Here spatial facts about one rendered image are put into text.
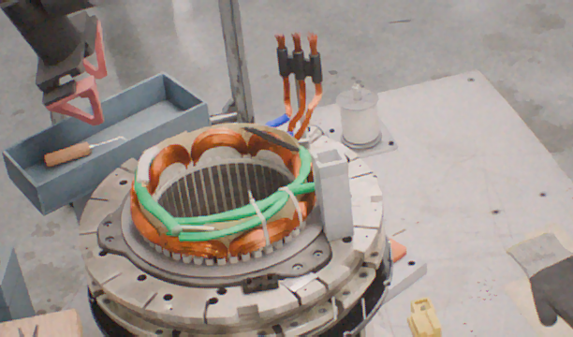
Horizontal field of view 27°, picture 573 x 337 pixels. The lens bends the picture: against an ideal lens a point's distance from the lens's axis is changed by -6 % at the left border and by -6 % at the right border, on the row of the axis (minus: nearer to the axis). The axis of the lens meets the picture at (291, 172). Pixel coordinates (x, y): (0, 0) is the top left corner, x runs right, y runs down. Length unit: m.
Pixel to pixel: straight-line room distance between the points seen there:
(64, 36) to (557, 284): 0.71
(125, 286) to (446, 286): 0.56
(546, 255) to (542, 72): 1.94
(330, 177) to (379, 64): 2.45
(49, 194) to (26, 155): 0.11
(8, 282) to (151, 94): 0.36
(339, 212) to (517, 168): 0.67
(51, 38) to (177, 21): 2.62
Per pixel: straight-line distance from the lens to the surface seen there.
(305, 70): 1.27
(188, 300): 1.17
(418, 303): 1.58
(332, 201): 1.18
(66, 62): 1.40
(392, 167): 1.84
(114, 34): 3.99
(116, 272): 1.22
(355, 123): 1.85
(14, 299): 1.39
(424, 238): 1.70
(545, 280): 1.60
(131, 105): 1.57
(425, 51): 3.66
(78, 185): 1.45
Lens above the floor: 1.86
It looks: 36 degrees down
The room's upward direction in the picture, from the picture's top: 7 degrees counter-clockwise
